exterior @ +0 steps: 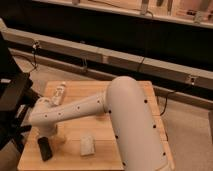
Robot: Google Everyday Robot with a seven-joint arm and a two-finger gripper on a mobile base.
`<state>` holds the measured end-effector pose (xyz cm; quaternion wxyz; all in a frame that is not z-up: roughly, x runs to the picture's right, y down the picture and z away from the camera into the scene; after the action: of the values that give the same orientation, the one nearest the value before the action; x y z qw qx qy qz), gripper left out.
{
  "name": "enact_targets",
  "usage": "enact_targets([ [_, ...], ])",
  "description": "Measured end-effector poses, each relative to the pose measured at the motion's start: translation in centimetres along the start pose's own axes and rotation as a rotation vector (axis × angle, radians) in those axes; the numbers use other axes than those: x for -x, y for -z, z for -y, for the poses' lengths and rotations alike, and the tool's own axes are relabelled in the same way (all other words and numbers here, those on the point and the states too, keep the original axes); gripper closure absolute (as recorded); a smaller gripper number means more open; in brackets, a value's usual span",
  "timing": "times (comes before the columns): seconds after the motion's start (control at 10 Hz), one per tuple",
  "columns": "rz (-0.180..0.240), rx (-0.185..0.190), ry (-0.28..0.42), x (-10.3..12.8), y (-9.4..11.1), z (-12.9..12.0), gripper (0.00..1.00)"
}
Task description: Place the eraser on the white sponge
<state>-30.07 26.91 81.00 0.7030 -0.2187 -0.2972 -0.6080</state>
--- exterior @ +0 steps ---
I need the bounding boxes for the black eraser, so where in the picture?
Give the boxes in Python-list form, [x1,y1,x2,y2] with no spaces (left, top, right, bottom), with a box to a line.
[38,137,53,161]

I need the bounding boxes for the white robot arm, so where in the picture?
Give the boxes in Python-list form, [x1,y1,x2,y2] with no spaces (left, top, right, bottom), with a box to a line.
[29,76,172,171]

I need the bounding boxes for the white bottle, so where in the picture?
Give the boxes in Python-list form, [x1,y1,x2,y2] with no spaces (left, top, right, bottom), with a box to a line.
[51,82,66,106]

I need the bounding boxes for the wooden table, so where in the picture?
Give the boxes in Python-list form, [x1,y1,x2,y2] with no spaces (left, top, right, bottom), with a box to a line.
[17,81,175,171]

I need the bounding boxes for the black chair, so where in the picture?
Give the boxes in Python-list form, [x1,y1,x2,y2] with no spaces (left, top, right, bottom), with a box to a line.
[0,33,39,152]

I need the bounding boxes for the black cable left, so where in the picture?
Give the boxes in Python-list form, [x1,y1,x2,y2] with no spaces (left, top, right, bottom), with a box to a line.
[13,40,40,73]

